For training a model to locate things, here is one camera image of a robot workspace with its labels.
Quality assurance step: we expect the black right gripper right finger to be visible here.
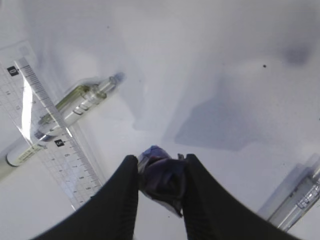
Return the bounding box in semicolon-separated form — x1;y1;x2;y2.
182;154;295;240

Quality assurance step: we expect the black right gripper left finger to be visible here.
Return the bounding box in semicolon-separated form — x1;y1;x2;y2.
36;155;139;240

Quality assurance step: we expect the white red paper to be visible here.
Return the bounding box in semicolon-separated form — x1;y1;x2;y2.
137;145;187;218

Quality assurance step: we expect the grey grip white pen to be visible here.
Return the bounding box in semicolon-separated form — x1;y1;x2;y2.
257;153;320;232

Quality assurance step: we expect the beige grip pen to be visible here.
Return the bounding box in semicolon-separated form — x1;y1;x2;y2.
0;73;124;178

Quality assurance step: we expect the clear plastic ruler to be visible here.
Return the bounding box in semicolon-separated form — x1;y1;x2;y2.
0;41;113;209

